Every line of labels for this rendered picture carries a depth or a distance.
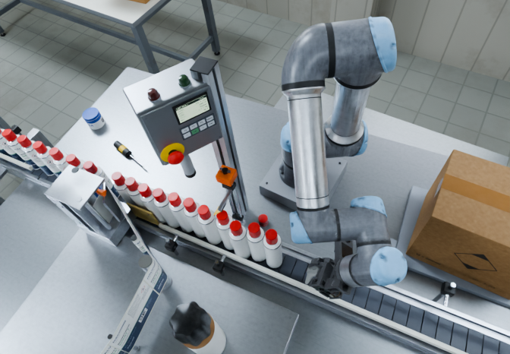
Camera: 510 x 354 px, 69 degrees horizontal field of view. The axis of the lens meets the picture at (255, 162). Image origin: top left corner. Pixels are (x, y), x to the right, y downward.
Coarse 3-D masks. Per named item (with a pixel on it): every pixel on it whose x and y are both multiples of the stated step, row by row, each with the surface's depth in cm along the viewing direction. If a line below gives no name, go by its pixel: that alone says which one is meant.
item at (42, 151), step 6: (36, 144) 125; (42, 144) 126; (36, 150) 125; (42, 150) 126; (48, 150) 128; (42, 156) 127; (48, 156) 128; (48, 162) 129; (54, 168) 133; (60, 174) 136
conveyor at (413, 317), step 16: (48, 176) 143; (288, 256) 116; (288, 272) 114; (304, 272) 113; (352, 288) 109; (368, 288) 109; (336, 304) 109; (352, 304) 107; (368, 304) 106; (384, 304) 106; (400, 304) 106; (400, 320) 103; (416, 320) 103; (432, 320) 103; (448, 320) 102; (432, 336) 100; (448, 336) 100; (464, 336) 100; (480, 336) 99; (448, 352) 100; (480, 352) 97; (496, 352) 97
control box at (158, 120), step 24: (168, 72) 81; (144, 96) 77; (168, 96) 77; (192, 96) 78; (144, 120) 76; (168, 120) 80; (192, 120) 83; (216, 120) 87; (168, 144) 85; (192, 144) 89
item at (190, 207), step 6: (186, 198) 108; (192, 198) 108; (186, 204) 107; (192, 204) 107; (198, 204) 111; (186, 210) 110; (192, 210) 109; (186, 216) 110; (192, 216) 109; (192, 222) 113; (198, 222) 113; (192, 228) 118; (198, 228) 116; (198, 234) 120; (204, 234) 121
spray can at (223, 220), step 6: (222, 210) 105; (216, 216) 104; (222, 216) 104; (228, 216) 108; (216, 222) 107; (222, 222) 104; (228, 222) 106; (222, 228) 106; (228, 228) 106; (222, 234) 109; (222, 240) 114; (228, 240) 112; (228, 246) 116
